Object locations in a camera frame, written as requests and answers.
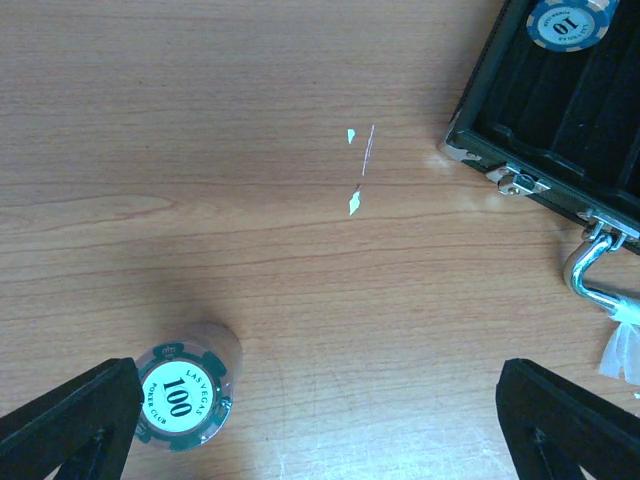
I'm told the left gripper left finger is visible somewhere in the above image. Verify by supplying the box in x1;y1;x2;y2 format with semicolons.
1;358;143;479

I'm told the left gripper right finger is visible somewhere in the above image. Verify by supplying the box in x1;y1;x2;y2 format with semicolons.
496;358;639;479

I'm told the black poker set case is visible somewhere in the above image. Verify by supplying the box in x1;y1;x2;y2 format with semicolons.
438;0;640;386

